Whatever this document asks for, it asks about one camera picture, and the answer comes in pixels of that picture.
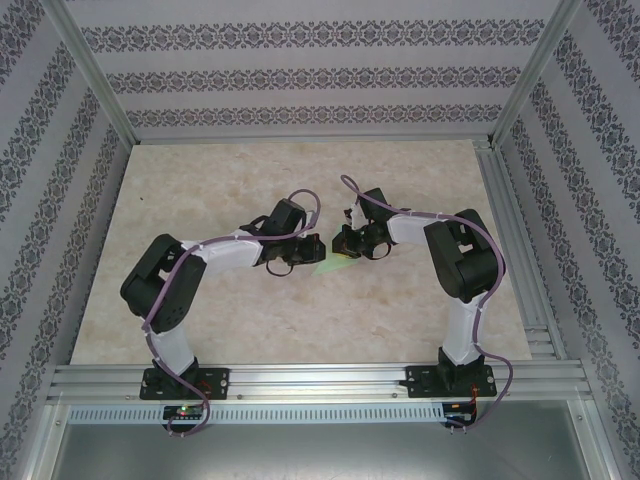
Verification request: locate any light green paper sheet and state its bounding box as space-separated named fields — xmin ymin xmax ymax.
xmin=312 ymin=224 xmax=361 ymax=276

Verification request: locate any small electronics board green light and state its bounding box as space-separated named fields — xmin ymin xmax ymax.
xmin=163 ymin=404 xmax=205 ymax=420

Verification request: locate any long aluminium mounting rail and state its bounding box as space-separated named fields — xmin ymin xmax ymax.
xmin=47 ymin=360 xmax=589 ymax=402

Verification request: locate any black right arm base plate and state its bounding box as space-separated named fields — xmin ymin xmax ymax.
xmin=405 ymin=364 xmax=497 ymax=400

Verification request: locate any aluminium side rail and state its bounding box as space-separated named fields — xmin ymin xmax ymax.
xmin=474 ymin=138 xmax=566 ymax=361

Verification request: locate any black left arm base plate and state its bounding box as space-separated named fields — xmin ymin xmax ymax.
xmin=141 ymin=367 xmax=231 ymax=401

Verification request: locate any slotted grey cable duct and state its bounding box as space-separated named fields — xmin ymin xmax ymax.
xmin=67 ymin=402 xmax=446 ymax=426

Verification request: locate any aluminium frame post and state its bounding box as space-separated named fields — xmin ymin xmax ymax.
xmin=492 ymin=0 xmax=586 ymax=146
xmin=47 ymin=0 xmax=139 ymax=146

